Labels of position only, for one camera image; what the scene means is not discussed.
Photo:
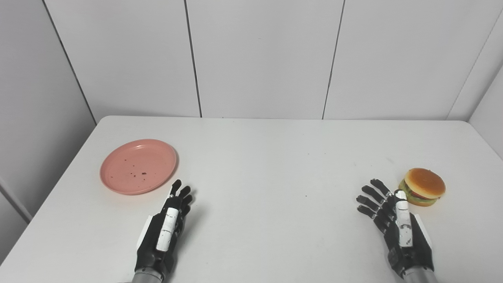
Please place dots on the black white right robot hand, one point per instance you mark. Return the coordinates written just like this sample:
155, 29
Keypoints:
416, 251

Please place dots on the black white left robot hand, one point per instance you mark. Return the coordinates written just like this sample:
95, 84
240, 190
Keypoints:
155, 243

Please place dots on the toy hamburger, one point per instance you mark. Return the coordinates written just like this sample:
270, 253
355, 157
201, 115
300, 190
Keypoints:
426, 182

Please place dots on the pink round plate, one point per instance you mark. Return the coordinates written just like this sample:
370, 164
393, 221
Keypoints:
133, 161

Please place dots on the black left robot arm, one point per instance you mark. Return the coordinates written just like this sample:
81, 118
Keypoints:
147, 277

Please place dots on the white vertical wall strip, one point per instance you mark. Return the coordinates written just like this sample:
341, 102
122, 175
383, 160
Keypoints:
13, 200

